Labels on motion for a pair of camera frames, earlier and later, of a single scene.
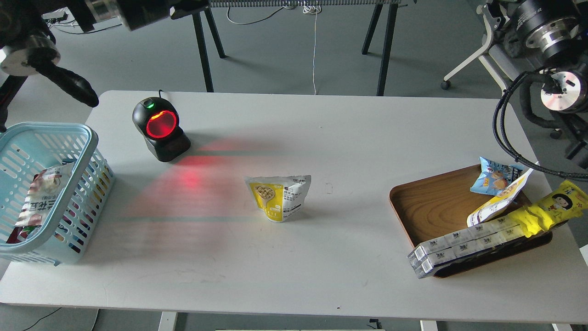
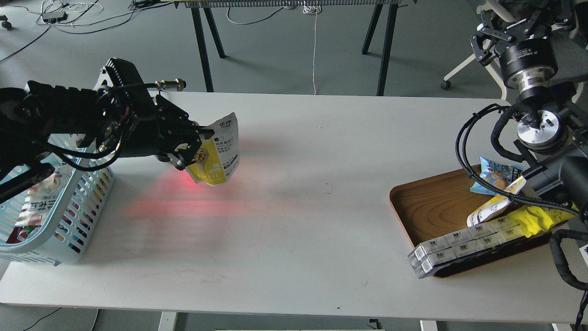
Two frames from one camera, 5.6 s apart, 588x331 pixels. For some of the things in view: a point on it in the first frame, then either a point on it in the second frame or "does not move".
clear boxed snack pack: x=426 y=256 does not move
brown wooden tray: x=430 y=207 does not move
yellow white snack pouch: x=281 y=198 → x=218 y=155
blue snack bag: x=494 y=177 does not move
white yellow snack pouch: x=499 y=204 does not move
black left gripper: x=139 y=13 → x=127 y=120
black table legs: x=392 y=14 does not move
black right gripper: x=552 y=29 → x=526 y=65
